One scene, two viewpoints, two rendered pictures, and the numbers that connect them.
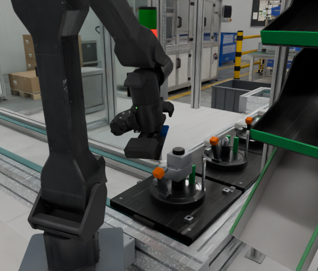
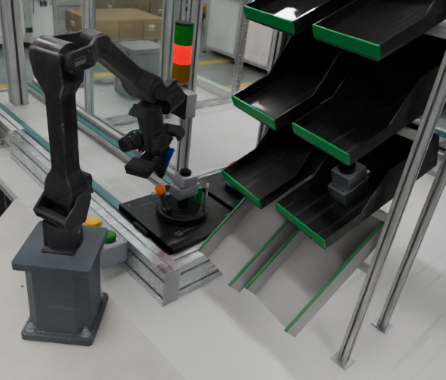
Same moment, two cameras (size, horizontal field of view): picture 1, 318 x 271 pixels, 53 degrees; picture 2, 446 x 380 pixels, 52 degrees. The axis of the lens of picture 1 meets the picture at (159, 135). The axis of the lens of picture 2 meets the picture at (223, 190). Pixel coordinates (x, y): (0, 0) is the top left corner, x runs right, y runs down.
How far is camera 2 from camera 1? 48 cm
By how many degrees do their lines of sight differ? 10
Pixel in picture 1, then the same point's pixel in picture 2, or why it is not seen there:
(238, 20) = not seen: outside the picture
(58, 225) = (51, 216)
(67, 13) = (65, 86)
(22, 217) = not seen: hidden behind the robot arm
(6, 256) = (23, 236)
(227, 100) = not seen: hidden behind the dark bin
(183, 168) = (186, 188)
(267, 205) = (236, 234)
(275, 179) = (250, 214)
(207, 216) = (197, 235)
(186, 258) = (161, 263)
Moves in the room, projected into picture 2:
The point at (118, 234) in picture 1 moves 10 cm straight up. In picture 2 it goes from (102, 232) to (102, 191)
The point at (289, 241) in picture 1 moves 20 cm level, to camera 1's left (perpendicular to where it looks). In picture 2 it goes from (240, 265) to (150, 247)
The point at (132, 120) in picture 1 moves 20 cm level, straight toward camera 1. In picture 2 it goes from (137, 141) to (113, 182)
